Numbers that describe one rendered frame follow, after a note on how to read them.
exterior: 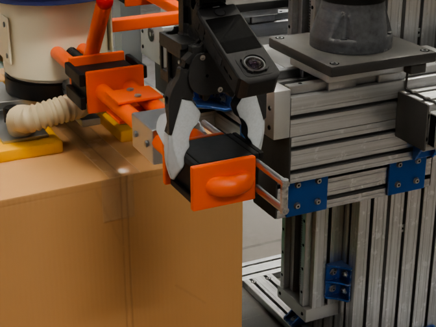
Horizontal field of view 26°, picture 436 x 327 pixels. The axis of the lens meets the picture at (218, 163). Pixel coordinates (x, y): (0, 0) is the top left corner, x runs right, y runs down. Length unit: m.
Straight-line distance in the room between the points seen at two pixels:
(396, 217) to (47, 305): 0.99
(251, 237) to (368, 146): 1.59
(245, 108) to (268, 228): 2.38
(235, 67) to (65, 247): 0.53
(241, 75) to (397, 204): 1.26
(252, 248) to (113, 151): 1.86
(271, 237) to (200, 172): 2.35
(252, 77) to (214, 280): 0.63
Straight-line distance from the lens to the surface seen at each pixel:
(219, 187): 0.98
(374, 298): 2.21
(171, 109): 0.98
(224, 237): 1.46
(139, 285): 1.43
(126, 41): 2.65
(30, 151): 1.42
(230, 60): 0.92
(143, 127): 1.13
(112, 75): 1.29
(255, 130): 1.03
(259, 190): 1.01
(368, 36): 1.70
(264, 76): 0.91
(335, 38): 1.70
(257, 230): 3.37
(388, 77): 1.76
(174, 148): 0.99
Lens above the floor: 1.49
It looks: 22 degrees down
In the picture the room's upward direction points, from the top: straight up
